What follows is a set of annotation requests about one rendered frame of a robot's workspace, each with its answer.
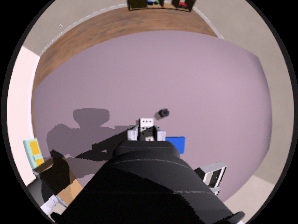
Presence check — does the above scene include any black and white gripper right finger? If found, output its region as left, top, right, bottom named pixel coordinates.
left=153, top=125, right=165, bottom=141

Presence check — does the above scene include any white three-compartment bin rack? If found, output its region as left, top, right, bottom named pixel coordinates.
left=197, top=161, right=227, bottom=196

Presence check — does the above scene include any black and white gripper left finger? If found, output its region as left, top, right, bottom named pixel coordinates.
left=128, top=125, right=140, bottom=141

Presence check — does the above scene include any white domino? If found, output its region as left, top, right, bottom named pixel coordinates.
left=140, top=118, right=153, bottom=141

